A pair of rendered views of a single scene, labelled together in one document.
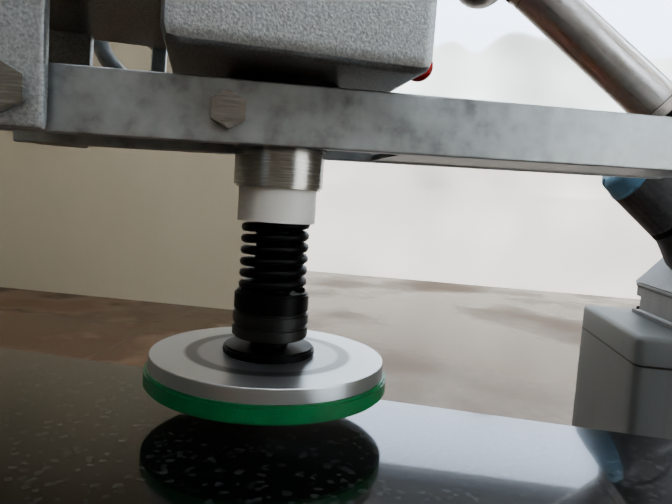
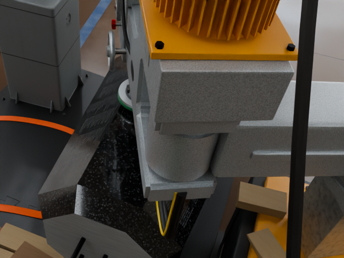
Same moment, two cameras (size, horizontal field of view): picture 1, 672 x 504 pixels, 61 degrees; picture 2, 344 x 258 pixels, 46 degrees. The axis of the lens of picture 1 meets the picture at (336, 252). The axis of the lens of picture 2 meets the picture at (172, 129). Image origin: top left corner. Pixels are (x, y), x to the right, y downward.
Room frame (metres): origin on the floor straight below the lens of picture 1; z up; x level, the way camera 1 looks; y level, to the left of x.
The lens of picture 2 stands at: (0.45, 1.43, 2.19)
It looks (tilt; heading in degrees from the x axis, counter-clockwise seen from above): 47 degrees down; 266
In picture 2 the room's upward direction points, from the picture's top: 11 degrees clockwise
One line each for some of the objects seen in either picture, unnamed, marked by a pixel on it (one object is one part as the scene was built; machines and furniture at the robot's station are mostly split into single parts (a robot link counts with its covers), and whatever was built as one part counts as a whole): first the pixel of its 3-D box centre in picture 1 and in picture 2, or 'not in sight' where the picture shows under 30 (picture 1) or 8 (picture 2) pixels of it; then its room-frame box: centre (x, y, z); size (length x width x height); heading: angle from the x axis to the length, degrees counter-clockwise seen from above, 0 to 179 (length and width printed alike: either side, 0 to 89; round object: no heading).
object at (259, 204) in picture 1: (277, 202); not in sight; (0.52, 0.06, 1.07); 0.07 x 0.07 x 0.04
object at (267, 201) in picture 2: not in sight; (261, 199); (-0.04, 0.47, 0.81); 0.20 x 0.10 x 0.05; 173
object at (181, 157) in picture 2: not in sight; (183, 132); (0.37, 0.70, 1.39); 0.19 x 0.19 x 0.20
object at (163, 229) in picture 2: not in sight; (168, 193); (0.37, 0.70, 1.10); 0.23 x 0.03 x 0.32; 103
